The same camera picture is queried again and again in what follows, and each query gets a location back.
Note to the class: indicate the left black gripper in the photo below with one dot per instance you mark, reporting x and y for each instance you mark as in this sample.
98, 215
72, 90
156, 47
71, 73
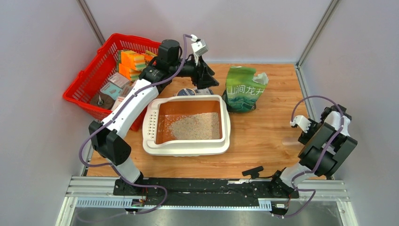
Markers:
201, 78

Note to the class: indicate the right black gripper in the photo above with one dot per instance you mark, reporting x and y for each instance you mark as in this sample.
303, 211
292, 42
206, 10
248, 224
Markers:
304, 137

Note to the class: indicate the clear plastic scoop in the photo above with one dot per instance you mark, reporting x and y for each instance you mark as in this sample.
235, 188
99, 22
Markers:
290, 141

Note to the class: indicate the green cat litter bag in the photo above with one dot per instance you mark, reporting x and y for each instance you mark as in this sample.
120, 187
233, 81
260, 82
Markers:
243, 87

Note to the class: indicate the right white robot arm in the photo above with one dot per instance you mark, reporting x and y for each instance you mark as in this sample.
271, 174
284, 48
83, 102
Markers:
326, 145

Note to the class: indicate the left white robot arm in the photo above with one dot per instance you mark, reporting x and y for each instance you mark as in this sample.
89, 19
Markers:
172, 60

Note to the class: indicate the white orange litter box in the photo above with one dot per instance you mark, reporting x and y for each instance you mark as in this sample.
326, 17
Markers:
187, 126

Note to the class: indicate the white pink sponge box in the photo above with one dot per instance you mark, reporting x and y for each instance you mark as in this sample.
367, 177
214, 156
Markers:
117, 102

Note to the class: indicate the orange sponge pack upper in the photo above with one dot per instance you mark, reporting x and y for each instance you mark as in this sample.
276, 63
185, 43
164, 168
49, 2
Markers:
132, 60

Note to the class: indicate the orange sponge pack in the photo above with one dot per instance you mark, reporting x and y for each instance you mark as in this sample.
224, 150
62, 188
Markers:
132, 60
127, 72

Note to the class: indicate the orange sponge pack lower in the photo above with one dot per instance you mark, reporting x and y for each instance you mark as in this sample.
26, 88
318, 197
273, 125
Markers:
127, 72

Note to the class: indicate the black T-shaped tool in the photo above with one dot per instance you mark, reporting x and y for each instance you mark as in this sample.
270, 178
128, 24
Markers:
253, 173

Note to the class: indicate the teal card package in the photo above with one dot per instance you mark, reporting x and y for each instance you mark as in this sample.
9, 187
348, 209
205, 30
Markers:
112, 90

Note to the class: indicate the brown round scrubber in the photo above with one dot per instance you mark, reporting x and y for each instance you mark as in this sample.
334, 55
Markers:
103, 101

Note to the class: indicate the red plastic shopping basket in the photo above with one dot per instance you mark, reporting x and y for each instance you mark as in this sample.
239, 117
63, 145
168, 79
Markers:
90, 80

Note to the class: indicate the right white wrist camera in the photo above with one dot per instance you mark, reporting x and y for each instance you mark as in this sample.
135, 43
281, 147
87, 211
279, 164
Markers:
300, 121

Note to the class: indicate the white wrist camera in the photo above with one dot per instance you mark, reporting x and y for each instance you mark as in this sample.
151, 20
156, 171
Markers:
199, 48
300, 121

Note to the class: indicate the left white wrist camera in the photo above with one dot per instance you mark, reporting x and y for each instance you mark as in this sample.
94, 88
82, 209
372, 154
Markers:
199, 48

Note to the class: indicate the aluminium frame rail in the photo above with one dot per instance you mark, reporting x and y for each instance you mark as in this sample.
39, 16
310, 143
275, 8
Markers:
108, 201

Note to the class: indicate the black mounting base plate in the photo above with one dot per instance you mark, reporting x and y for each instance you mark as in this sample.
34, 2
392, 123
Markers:
201, 191

